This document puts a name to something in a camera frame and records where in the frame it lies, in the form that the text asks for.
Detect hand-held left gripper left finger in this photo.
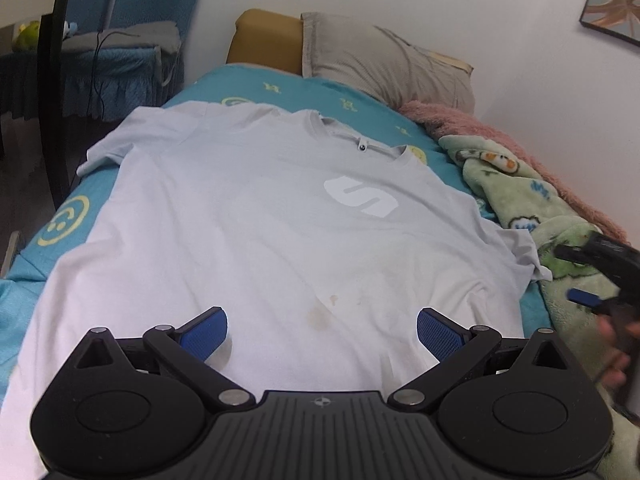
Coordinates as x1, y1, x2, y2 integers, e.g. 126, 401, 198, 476
75, 306, 256, 411

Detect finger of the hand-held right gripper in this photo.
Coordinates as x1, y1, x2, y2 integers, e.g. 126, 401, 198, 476
566, 287, 612, 317
554, 244, 597, 267

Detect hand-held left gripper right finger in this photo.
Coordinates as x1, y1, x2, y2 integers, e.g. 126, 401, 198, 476
389, 308, 569, 411

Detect white t-shirt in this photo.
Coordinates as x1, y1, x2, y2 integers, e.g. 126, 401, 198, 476
0, 100, 554, 480

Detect person's right hand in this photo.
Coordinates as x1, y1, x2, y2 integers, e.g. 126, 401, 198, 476
597, 319, 634, 392

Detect green cartoon print blanket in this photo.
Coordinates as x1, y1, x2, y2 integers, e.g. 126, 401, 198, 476
440, 134, 640, 480

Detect pink fuzzy blanket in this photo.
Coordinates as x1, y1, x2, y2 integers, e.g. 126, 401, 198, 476
397, 100, 629, 247

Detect teal smiley print bed sheet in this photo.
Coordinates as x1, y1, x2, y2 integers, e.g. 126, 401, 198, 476
0, 62, 556, 411

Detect blue ruffled table cover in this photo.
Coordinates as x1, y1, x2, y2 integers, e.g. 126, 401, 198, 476
0, 44, 187, 122

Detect grey pillow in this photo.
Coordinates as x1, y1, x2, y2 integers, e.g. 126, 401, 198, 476
300, 11, 476, 113

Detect black curved pole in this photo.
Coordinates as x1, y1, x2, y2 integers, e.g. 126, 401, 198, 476
37, 0, 72, 213

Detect yellow headboard cushion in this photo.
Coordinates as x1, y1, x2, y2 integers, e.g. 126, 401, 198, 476
226, 8, 306, 79

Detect grey folded cloth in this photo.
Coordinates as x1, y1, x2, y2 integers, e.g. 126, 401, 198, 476
61, 22, 182, 55

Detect green plush toy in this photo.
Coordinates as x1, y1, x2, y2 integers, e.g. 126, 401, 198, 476
12, 20, 42, 52

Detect framed wall picture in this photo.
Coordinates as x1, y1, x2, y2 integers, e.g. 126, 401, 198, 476
579, 0, 640, 49

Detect black cable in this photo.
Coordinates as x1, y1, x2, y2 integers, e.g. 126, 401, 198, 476
93, 29, 182, 122

